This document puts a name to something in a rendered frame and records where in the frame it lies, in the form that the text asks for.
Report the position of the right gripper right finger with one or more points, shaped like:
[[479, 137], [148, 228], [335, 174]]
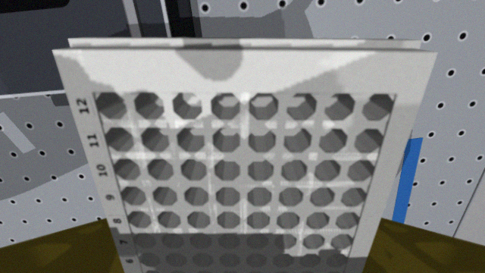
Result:
[[402, 248]]

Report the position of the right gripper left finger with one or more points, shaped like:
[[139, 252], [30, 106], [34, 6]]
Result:
[[88, 248]]

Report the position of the blue rectangular tape outline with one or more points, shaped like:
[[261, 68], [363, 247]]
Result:
[[412, 151]]

